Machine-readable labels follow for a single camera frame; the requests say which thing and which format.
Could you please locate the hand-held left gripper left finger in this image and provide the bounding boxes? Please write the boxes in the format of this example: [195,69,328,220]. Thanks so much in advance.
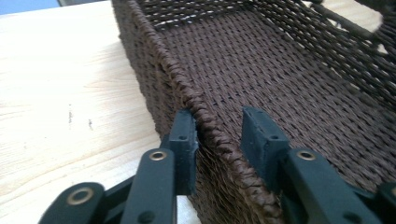
[120,108,199,224]

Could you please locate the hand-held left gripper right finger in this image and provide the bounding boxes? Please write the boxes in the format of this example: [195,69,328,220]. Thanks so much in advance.
[241,106,384,224]

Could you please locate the brown woven basket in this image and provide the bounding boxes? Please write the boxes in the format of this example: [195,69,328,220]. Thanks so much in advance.
[111,0,396,224]

